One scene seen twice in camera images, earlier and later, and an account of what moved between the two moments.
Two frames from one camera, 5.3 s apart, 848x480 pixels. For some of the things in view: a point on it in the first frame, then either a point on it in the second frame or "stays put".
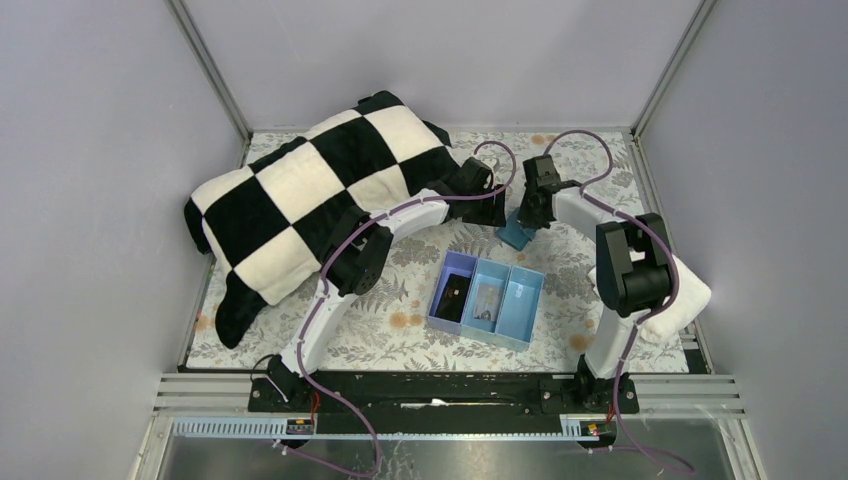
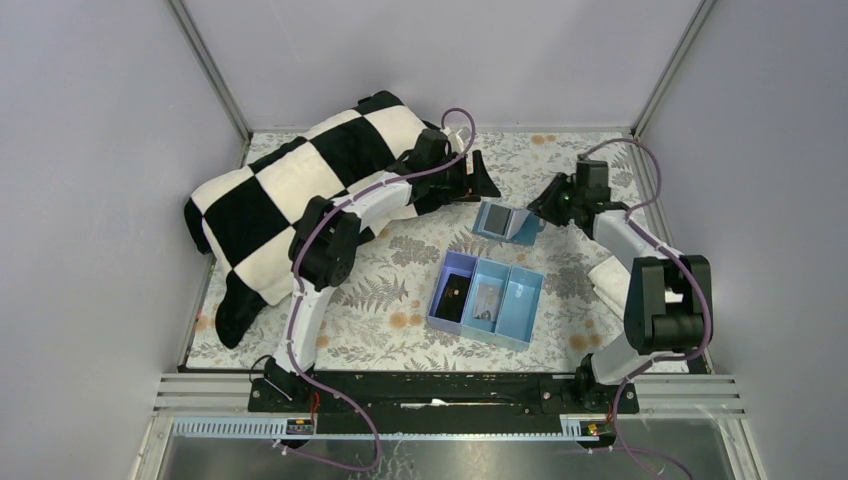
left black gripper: x=486 y=212 to x=472 y=177
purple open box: x=447 y=306 stays put
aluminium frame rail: x=220 y=393 stays put
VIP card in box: x=486 y=302 stays put
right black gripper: x=532 y=209 to x=553 y=204
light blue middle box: x=484 y=300 stays put
